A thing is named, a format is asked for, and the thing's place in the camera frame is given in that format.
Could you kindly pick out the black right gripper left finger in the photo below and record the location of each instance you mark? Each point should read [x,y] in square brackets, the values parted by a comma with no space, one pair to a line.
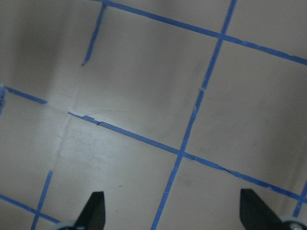
[93,215]

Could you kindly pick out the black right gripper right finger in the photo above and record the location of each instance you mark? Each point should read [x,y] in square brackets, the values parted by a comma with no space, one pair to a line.
[256,215]

